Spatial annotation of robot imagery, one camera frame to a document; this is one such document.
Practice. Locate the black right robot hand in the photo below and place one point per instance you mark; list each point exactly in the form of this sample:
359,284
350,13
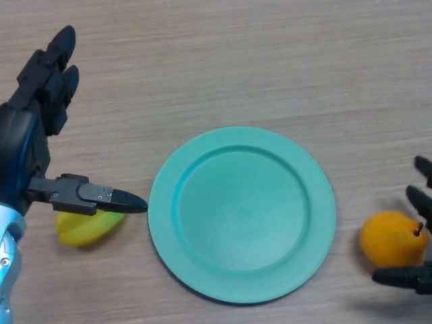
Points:
413,276

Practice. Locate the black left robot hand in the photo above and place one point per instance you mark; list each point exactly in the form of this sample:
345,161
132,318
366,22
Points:
27,148

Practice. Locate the yellow orange pear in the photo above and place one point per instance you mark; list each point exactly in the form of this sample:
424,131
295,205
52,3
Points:
389,239

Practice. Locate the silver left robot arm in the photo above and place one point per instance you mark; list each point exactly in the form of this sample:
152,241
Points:
8,260

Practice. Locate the green round plastic plate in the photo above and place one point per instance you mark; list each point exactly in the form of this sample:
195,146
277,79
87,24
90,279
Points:
242,216

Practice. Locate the yellow green starfruit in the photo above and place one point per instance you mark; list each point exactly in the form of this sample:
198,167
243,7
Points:
86,229

